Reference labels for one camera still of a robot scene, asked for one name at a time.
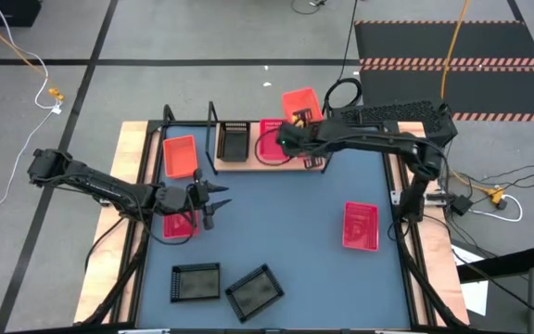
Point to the white paper sheet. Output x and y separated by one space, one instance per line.
473 292

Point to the orange slotted plastic basket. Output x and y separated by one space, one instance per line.
180 157
301 99

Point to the yellow power plug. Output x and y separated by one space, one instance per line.
496 195

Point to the hazard striped black floor mat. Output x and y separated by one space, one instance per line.
489 90
434 42

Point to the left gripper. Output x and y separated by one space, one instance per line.
176 199

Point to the black slotted plastic basket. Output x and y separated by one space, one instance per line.
195 283
233 144
254 293

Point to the black frame wooden shelf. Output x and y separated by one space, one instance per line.
244 166

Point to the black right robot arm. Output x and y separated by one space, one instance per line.
378 139

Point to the red slotted plastic basket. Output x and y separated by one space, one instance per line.
176 226
360 226
269 139

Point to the blue table mat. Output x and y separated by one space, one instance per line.
285 232

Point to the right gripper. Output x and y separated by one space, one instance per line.
295 139

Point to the black case on floor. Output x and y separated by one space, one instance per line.
3 11

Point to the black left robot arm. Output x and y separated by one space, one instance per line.
100 183

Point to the black power adapter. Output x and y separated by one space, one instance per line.
461 205

